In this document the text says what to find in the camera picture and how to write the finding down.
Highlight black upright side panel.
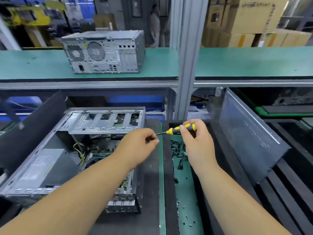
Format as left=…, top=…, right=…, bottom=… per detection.
left=0, top=90, right=69, bottom=172

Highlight person's left forearm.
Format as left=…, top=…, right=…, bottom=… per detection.
left=0, top=156, right=133, bottom=235

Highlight empty black foam tray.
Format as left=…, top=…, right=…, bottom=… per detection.
left=161, top=120, right=265, bottom=235
left=259, top=120, right=313, bottom=235

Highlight green motherboard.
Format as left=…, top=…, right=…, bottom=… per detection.
left=85, top=139, right=135, bottom=191

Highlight scattered small screws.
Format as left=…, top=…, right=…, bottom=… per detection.
left=173, top=176, right=206, bottom=228

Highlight yellow and black wire bundle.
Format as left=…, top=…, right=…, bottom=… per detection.
left=73, top=142, right=94, bottom=167

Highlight person's left hand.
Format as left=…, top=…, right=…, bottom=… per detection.
left=112, top=128, right=160, bottom=170

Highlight yellow handled screwdriver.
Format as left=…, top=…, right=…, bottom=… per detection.
left=156, top=123, right=197, bottom=136

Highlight small black cable bundle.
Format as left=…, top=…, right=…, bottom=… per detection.
left=170, top=139, right=186, bottom=170

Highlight yellow machine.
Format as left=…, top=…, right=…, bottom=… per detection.
left=6, top=5, right=67, bottom=27

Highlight green upper shelf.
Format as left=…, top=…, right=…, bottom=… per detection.
left=0, top=46, right=313, bottom=88

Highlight aluminium frame post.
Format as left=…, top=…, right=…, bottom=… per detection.
left=173, top=0, right=210, bottom=120
left=169, top=0, right=184, bottom=49

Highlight person's right hand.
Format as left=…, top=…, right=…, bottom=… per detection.
left=179, top=119, right=218, bottom=177

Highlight grey side panel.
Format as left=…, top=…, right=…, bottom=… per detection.
left=218, top=88, right=291, bottom=185

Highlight stack of cardboard boxes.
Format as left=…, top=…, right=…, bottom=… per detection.
left=201, top=0, right=313, bottom=48

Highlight silver backed desktop computer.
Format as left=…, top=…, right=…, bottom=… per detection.
left=61, top=30, right=146, bottom=74

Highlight silver power supply unit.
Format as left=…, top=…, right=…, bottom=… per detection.
left=0, top=148, right=67, bottom=189

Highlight grey computer case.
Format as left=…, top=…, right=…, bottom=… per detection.
left=0, top=106, right=147, bottom=213

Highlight person's right forearm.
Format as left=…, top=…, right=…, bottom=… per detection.
left=198, top=166, right=291, bottom=235

